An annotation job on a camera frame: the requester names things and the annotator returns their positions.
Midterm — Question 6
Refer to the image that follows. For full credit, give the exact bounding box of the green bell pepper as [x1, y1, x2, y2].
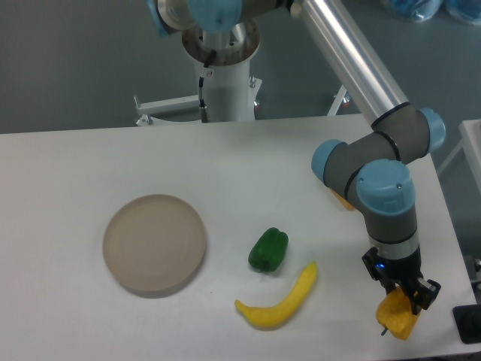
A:
[248, 227, 289, 272]

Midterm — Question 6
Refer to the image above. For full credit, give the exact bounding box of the orange fruit wedge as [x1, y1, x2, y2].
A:
[331, 190, 355, 211]

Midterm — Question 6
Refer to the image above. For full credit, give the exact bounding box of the black device at edge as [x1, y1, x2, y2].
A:
[452, 304, 480, 344]

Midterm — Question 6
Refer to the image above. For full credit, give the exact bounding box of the white left frame leg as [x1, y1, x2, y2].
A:
[134, 95, 201, 126]

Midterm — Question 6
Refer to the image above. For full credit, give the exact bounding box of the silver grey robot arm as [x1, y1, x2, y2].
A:
[147, 1, 446, 314]

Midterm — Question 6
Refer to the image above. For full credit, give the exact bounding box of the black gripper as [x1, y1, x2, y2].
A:
[362, 247, 440, 315]

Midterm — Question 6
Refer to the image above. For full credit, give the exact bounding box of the beige round plate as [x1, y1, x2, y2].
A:
[102, 194, 207, 299]

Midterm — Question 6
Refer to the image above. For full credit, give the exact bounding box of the white right frame leg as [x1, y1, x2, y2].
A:
[327, 84, 351, 117]

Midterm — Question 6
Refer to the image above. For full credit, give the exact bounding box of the blue plastic bag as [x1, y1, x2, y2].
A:
[380, 0, 443, 23]
[443, 0, 480, 26]

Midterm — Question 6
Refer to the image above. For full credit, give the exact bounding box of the yellow bell pepper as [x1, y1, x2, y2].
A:
[376, 287, 419, 340]

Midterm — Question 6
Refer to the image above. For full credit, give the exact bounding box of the white frame leg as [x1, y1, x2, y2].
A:
[327, 84, 351, 117]
[134, 95, 201, 126]

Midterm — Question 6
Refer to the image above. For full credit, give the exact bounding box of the yellow banana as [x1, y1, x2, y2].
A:
[234, 262, 319, 329]

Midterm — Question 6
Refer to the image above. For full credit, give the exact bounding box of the white side table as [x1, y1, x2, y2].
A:
[437, 120, 480, 181]

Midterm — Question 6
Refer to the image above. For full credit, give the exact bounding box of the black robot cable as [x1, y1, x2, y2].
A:
[197, 49, 217, 123]

